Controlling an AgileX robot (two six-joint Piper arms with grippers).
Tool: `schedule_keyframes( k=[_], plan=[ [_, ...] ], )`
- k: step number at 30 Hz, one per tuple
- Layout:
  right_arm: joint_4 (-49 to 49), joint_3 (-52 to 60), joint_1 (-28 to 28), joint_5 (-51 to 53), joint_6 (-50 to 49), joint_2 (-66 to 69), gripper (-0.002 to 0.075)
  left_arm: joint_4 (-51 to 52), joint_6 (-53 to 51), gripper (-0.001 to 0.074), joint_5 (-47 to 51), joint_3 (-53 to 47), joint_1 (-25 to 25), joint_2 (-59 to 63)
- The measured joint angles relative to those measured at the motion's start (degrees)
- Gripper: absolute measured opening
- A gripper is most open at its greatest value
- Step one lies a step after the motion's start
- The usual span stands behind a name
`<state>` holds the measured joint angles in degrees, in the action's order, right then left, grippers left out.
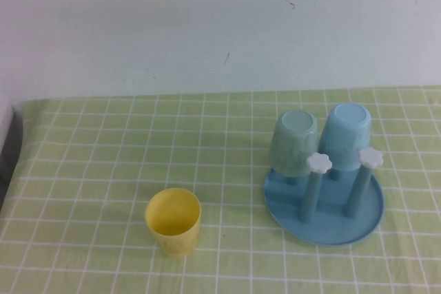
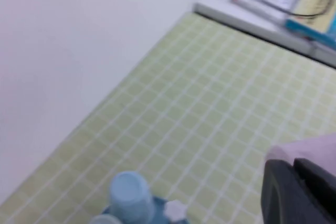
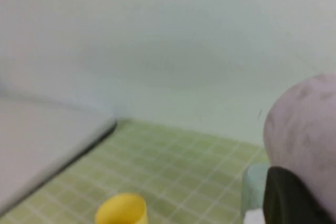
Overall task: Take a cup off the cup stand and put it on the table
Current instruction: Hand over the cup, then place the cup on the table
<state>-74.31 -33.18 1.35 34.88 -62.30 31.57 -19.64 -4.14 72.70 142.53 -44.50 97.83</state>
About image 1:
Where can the yellow plastic cup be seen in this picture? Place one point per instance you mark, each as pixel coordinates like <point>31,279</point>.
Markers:
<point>174,239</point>

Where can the mint green plastic cup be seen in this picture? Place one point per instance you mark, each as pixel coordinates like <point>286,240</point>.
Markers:
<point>289,156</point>

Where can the light blue plastic cup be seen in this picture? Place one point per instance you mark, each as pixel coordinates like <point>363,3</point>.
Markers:
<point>344,142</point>

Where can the blue cup stand with pegs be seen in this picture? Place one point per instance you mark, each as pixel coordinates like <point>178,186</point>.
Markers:
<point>327,230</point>

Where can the green checkered tablecloth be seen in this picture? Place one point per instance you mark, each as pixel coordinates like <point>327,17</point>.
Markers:
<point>120,170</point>

